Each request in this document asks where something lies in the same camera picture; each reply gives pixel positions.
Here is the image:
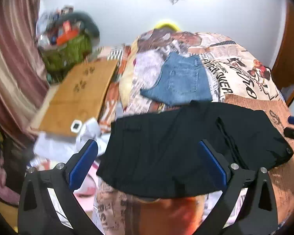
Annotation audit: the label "black pants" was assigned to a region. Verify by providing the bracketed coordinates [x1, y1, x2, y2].
[96, 102, 293, 198]

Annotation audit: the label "white crumpled cloth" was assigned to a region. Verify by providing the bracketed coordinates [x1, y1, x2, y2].
[33, 118, 110, 163]

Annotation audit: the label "orange box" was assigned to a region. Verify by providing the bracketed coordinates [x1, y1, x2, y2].
[56, 20, 80, 46]

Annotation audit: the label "green camouflage bag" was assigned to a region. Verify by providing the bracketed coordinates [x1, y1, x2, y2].
[40, 34, 92, 83]

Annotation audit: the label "folded blue jeans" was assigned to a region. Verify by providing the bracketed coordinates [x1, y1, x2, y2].
[140, 52, 212, 107]

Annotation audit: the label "pink white plush toy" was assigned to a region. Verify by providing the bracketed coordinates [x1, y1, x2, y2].
[74, 161, 99, 201]

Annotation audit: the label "yellow pillow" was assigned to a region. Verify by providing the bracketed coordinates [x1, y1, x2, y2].
[154, 22, 181, 31]

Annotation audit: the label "wooden door frame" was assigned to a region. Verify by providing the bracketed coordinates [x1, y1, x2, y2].
[272, 2, 294, 106]

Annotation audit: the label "small white digital clock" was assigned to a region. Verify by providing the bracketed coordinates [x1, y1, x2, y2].
[70, 119, 83, 134]

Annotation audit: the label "striped pink curtain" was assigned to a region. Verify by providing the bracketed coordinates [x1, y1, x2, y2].
[0, 0, 49, 144]

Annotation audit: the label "wooden lap desk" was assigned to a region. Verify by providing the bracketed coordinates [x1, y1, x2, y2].
[28, 59, 118, 136]

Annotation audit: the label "printed newspaper-pattern blanket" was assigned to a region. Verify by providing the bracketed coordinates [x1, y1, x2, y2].
[93, 30, 290, 234]

